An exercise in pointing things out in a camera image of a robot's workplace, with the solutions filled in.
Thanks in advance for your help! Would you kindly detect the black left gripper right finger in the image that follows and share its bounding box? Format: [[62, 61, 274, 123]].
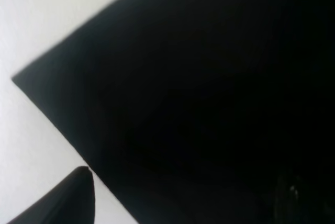
[[274, 174, 313, 223]]

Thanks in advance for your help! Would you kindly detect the black printed t-shirt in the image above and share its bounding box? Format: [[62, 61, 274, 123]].
[[13, 0, 334, 223]]

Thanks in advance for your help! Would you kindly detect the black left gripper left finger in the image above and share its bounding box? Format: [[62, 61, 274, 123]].
[[10, 166, 95, 224]]

